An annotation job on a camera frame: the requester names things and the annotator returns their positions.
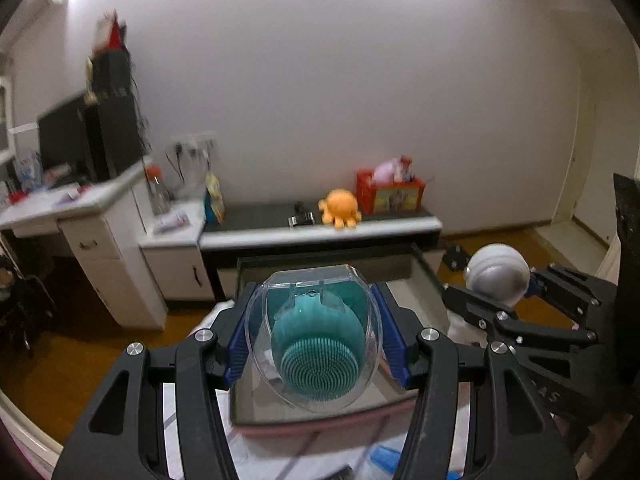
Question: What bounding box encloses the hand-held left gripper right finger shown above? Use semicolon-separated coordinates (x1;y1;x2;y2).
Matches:
371;282;576;480

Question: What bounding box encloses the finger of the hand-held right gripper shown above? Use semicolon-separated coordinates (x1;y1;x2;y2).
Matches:
527;263;621;332
441;284;601;356

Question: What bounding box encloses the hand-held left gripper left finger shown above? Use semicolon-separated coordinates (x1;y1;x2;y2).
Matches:
52;282;266;480

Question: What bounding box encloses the white round-headed figurine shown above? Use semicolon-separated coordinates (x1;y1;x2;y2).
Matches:
462;244;532;308

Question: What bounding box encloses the teal silicone brush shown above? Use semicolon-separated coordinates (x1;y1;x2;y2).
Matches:
262;271;372;403

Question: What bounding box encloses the pink storage box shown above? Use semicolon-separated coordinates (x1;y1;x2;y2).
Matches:
229;240;451;433

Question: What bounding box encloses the low white cabinet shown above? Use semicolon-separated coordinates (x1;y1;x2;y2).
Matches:
139;195;221;303

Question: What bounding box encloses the red printed crate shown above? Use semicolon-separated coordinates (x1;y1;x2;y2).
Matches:
356;170;427;215

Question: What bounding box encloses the black and white low stand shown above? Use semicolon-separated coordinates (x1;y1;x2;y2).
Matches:
199;202;443;301

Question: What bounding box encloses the small black device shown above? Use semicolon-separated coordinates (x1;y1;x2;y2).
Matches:
289;202;316;228

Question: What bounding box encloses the yellow snack bag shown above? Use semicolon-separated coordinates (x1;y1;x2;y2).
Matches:
204;172;226;223

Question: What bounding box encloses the orange octopus plush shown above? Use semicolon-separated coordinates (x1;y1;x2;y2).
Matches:
319;189;363;231

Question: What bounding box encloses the pink plush toy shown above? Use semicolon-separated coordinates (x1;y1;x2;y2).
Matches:
372;159;401;183

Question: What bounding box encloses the white desk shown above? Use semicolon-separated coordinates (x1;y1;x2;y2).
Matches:
0;157;168;331

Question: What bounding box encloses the clear bottle orange cap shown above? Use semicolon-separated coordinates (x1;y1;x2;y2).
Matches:
146;165;173;216

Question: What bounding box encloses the black office chair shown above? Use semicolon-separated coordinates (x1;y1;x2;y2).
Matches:
0;240;58;356

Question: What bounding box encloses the black computer tower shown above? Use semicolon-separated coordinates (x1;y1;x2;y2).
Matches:
82;92;148;181

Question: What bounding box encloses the blue and white box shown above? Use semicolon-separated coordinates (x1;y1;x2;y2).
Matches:
14;152;42;192

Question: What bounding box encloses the black computer monitor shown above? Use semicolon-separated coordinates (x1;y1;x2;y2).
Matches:
37;91;96;181

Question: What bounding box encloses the black speaker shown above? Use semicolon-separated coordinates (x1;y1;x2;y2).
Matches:
86;52;133;106

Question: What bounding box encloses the red and white paper item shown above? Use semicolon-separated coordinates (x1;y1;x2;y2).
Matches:
94;10;126;56

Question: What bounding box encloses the white door frame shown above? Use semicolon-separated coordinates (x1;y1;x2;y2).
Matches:
550;7;640;241

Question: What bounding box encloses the black power cable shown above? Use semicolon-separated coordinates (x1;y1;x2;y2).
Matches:
165;142;211;196

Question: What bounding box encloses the white wall outlet strip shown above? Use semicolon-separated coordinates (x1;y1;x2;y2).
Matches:
170;132;218;153

